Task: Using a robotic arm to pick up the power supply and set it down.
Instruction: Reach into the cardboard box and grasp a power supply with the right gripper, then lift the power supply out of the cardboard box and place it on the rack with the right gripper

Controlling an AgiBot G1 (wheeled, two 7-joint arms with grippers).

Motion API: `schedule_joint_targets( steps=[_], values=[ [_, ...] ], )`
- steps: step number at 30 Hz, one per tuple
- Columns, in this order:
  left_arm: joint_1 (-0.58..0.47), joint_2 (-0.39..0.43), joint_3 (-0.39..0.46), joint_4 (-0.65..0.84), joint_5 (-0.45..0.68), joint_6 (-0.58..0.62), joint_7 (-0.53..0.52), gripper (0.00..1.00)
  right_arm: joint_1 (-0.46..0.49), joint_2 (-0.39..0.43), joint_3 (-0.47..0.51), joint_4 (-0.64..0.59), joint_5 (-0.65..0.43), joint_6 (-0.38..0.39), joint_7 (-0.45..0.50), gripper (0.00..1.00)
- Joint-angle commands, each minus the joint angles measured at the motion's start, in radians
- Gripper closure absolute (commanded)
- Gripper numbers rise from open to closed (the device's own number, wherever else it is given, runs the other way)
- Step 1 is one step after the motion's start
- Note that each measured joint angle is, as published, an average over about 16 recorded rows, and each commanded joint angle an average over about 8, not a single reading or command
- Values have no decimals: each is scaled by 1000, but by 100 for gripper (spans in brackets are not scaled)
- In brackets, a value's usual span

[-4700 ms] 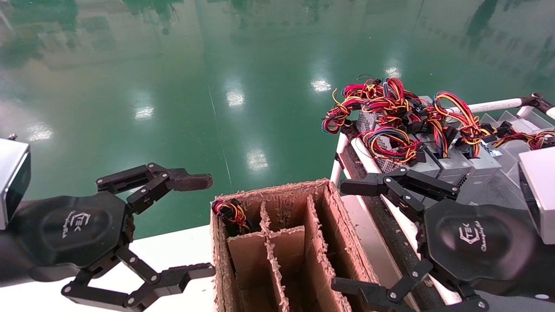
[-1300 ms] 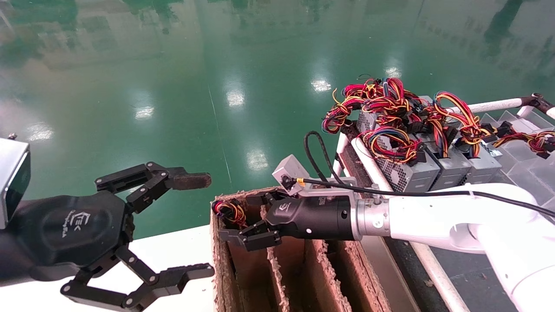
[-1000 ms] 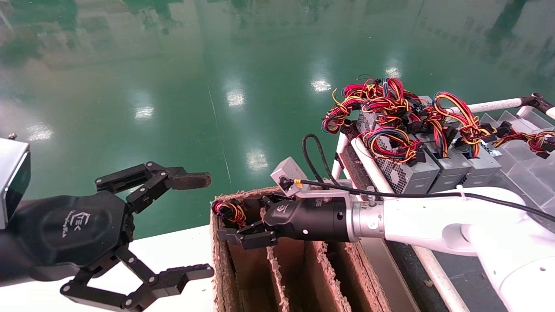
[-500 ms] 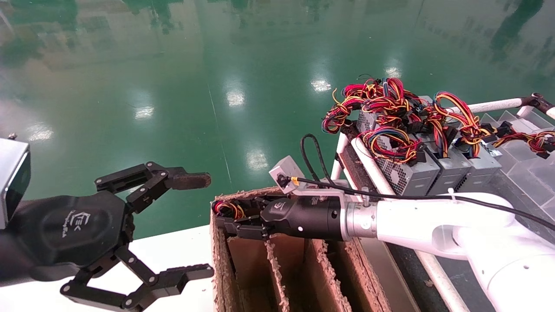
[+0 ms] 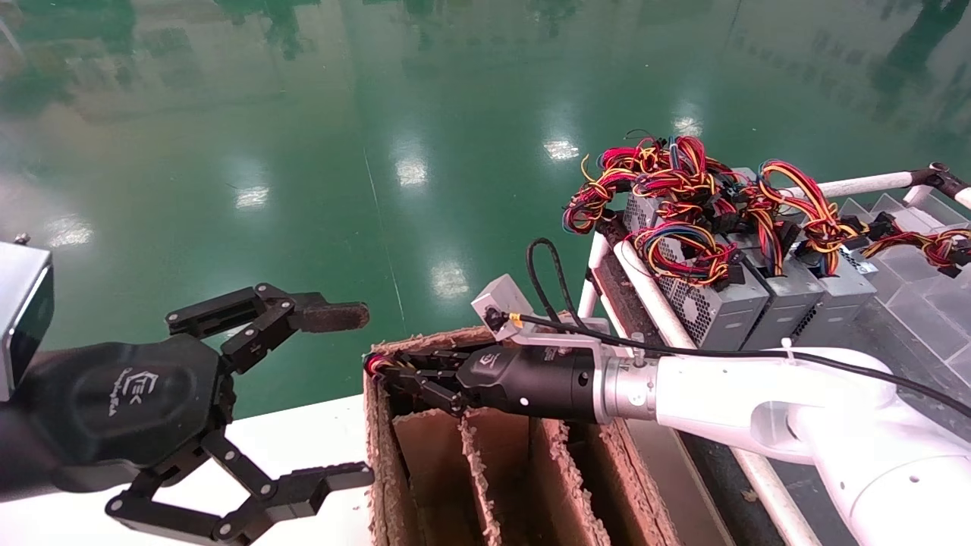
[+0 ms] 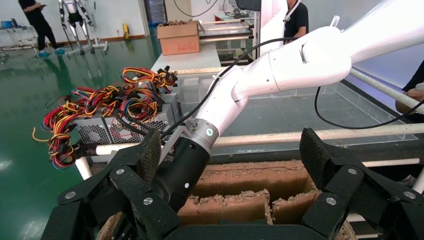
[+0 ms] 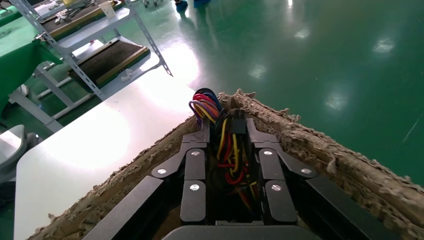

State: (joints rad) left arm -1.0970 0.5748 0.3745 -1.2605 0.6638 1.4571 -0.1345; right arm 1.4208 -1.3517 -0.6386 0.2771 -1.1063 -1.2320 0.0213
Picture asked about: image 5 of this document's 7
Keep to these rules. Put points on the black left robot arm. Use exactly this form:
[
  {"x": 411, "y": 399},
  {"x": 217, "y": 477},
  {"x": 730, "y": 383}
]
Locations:
[{"x": 9, "y": 455}]

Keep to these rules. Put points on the grey power supply unit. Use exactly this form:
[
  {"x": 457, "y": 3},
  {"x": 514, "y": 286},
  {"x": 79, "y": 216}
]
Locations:
[
  {"x": 728, "y": 318},
  {"x": 842, "y": 299},
  {"x": 793, "y": 303}
]

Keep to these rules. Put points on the dark grey cart mat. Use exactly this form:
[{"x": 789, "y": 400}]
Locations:
[{"x": 812, "y": 493}]

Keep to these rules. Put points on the white pipe stub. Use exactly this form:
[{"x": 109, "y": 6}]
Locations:
[
  {"x": 963, "y": 197},
  {"x": 919, "y": 197}
]

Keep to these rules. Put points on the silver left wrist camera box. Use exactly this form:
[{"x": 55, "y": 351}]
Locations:
[{"x": 19, "y": 318}]

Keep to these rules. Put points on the short cardboard cross divider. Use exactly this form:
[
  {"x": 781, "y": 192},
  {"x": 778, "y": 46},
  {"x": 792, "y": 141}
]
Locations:
[{"x": 428, "y": 455}]

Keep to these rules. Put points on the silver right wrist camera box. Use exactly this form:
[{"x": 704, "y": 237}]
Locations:
[{"x": 501, "y": 299}]

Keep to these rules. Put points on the long cardboard divider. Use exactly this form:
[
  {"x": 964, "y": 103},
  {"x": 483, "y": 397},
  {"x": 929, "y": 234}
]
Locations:
[
  {"x": 482, "y": 485},
  {"x": 557, "y": 485}
]

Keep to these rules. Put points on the silver camera mounting bracket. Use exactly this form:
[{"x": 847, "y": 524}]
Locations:
[{"x": 561, "y": 340}]

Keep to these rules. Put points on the black pipe joint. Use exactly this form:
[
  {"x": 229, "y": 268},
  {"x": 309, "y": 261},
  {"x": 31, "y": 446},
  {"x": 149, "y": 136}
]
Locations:
[{"x": 937, "y": 178}]

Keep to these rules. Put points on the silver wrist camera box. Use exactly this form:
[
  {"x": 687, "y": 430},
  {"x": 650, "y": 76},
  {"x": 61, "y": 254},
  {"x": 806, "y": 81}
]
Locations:
[
  {"x": 19, "y": 318},
  {"x": 501, "y": 299}
]

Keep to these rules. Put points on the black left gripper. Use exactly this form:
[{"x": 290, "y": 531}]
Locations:
[{"x": 119, "y": 402}]

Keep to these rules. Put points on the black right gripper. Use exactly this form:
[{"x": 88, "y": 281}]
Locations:
[{"x": 531, "y": 383}]

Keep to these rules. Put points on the short white cart pipe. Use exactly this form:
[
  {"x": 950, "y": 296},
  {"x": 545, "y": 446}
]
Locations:
[{"x": 590, "y": 292}]

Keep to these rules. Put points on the clear plastic partition rack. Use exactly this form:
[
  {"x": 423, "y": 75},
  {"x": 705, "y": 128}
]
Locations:
[{"x": 918, "y": 303}]

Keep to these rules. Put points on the brown cardboard box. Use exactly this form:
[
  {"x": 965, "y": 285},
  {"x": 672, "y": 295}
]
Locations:
[{"x": 379, "y": 485}]

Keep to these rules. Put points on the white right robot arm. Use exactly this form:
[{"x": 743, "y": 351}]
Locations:
[{"x": 758, "y": 402}]

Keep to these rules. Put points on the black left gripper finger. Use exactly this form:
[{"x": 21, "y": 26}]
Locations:
[{"x": 331, "y": 317}]

